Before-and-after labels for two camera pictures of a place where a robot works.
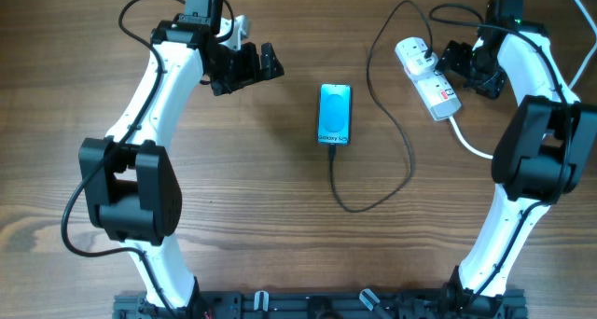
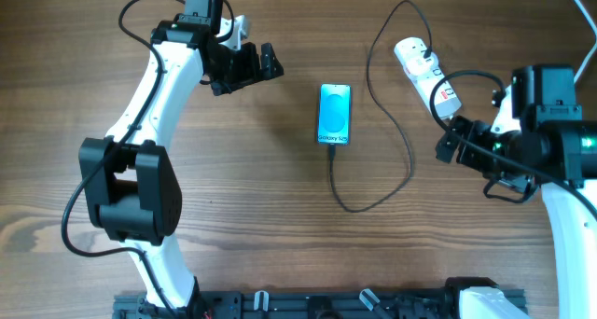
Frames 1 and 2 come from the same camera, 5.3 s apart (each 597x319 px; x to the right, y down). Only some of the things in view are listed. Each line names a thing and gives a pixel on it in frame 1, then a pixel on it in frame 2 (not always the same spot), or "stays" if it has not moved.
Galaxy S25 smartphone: [334, 114] stays
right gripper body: [465, 64] → [483, 160]
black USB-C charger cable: [331, 147] stays
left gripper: [250, 73] stays
